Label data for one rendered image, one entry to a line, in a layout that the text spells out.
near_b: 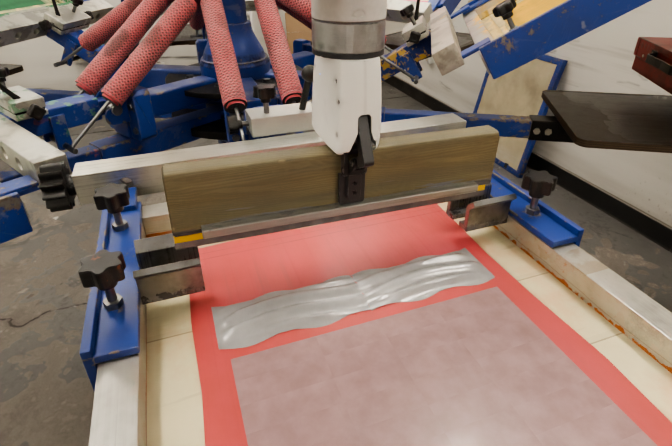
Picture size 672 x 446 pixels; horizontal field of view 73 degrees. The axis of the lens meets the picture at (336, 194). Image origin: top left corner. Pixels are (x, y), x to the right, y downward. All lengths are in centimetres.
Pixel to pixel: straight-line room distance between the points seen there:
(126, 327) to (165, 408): 9
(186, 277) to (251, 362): 13
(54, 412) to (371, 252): 142
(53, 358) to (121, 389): 158
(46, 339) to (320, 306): 168
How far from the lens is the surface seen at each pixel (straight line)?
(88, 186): 78
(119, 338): 52
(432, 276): 62
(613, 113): 140
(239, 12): 131
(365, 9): 46
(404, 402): 49
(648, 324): 60
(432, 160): 57
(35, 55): 480
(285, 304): 57
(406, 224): 72
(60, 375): 199
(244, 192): 50
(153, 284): 57
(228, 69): 101
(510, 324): 59
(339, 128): 46
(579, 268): 65
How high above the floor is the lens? 135
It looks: 29 degrees down
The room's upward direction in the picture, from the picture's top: straight up
